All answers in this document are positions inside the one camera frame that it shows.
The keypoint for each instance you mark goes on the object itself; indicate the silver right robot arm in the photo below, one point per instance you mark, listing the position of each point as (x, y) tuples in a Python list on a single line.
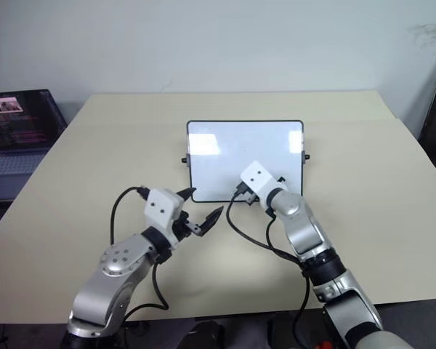
[(305, 232)]

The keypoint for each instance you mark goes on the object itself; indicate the black-framed whiteboard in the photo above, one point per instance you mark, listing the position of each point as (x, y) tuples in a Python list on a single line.
[(240, 152)]

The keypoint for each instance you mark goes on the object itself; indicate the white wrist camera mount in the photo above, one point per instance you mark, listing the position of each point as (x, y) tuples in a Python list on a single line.
[(161, 207), (256, 178)]

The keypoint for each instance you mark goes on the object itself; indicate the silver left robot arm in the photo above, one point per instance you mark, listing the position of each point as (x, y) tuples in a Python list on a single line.
[(105, 276)]

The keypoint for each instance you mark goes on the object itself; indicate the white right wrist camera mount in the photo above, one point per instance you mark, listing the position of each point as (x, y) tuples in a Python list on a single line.
[(256, 178)]

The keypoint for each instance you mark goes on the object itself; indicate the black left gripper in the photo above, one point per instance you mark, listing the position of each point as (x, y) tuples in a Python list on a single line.
[(183, 227)]

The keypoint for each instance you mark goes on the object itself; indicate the open laptop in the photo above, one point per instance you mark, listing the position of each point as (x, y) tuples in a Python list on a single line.
[(22, 127)]

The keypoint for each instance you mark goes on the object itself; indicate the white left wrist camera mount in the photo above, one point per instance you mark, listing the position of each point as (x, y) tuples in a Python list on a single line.
[(161, 207)]

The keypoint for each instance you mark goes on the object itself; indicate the black rounded shape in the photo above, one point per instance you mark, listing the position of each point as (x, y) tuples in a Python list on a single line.
[(203, 334)]

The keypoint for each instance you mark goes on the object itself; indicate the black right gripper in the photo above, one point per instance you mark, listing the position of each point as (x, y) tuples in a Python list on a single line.
[(251, 199)]

